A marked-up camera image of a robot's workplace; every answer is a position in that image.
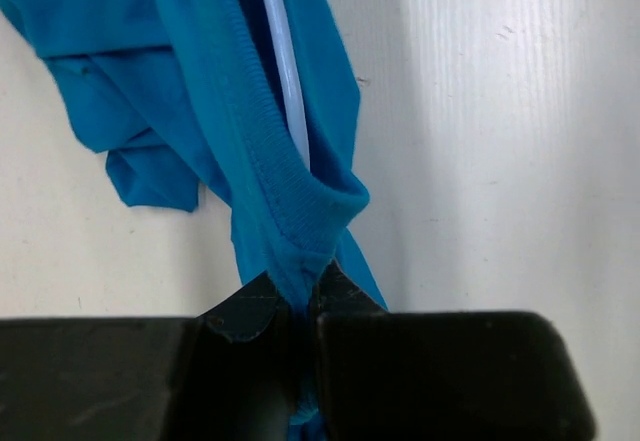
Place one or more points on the blue t shirt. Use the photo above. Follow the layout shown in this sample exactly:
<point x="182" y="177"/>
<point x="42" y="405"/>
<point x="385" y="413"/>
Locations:
<point x="181" y="94"/>

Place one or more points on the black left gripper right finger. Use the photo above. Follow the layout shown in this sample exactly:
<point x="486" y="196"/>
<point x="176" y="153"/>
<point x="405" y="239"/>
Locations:
<point x="487" y="375"/>

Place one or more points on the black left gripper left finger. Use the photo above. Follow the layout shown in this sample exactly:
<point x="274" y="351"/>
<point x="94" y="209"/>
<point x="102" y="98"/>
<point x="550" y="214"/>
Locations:
<point x="211" y="377"/>

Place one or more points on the light blue wire hanger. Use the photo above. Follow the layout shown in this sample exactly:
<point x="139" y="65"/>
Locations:
<point x="295" y="114"/>

